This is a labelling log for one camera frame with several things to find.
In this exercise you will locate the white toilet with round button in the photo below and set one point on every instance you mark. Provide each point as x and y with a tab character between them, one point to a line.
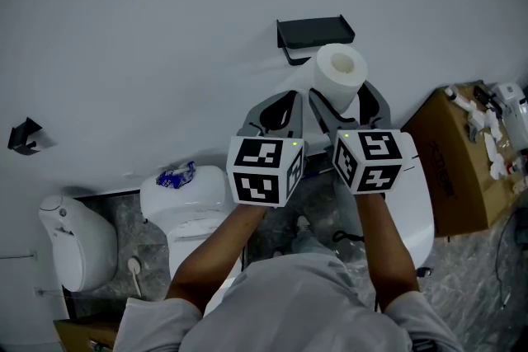
80	243

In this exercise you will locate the brown wooden box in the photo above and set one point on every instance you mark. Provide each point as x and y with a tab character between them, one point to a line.
82	336

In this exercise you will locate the small black wall holder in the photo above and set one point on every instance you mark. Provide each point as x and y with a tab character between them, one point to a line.
24	137

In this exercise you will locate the white toilet paper roll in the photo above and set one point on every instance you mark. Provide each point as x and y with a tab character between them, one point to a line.
335	83

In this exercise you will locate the brown cardboard box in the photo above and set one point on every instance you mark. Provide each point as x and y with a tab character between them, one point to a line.
453	173

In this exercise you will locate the pile of white paper scraps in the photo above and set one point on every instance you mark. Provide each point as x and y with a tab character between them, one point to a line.
493	144

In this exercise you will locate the small white bottle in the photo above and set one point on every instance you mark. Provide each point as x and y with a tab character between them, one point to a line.
457	98

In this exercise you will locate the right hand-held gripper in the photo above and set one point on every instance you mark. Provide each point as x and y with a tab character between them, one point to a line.
369	160

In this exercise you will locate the white plastic device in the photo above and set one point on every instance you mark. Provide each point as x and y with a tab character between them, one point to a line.
513	115

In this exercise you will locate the blue and white packet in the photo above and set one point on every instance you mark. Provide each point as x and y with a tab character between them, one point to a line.
176	177

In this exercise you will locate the person's grey shirt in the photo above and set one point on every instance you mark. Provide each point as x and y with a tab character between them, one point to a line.
288	305

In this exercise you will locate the white toilet with tank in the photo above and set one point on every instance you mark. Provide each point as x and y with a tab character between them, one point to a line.
189	198

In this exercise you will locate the white toilet brush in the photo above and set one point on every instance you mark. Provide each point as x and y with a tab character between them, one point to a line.
134	270

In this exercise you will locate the person's right forearm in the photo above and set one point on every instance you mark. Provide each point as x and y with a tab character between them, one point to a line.
385	247

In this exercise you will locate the black wall toilet paper holder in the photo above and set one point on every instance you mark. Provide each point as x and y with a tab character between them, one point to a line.
313	31

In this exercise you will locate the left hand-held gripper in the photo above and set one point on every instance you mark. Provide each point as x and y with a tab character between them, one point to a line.
259	171

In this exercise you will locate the person's left forearm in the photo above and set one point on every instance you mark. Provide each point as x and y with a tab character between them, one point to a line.
214	251

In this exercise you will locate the person's leg and shoe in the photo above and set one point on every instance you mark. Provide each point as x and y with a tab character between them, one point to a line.
306	237

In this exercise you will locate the black plug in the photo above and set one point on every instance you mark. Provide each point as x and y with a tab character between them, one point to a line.
424	271

